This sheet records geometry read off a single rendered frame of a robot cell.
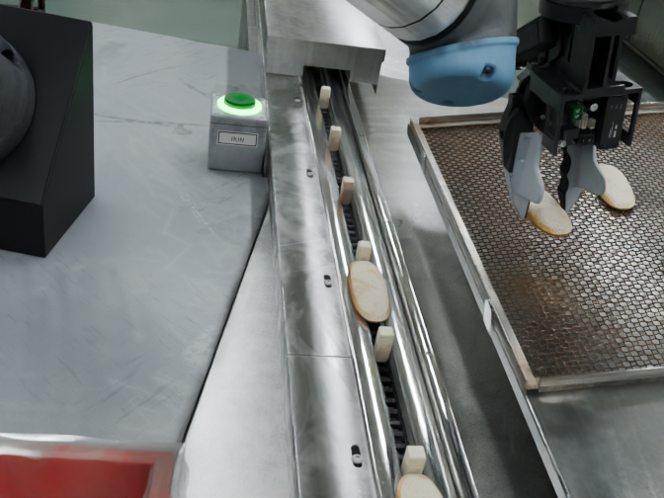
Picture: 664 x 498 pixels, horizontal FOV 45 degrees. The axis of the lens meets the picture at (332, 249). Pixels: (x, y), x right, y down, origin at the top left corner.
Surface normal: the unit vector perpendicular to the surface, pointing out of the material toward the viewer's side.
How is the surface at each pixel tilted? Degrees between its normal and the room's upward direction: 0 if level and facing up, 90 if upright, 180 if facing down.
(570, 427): 10
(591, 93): 89
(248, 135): 90
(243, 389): 0
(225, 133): 90
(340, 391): 0
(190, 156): 0
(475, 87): 136
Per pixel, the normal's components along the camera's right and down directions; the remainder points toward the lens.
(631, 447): -0.02, -0.83
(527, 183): -0.97, 0.04
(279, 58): 0.10, 0.55
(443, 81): -0.06, 0.98
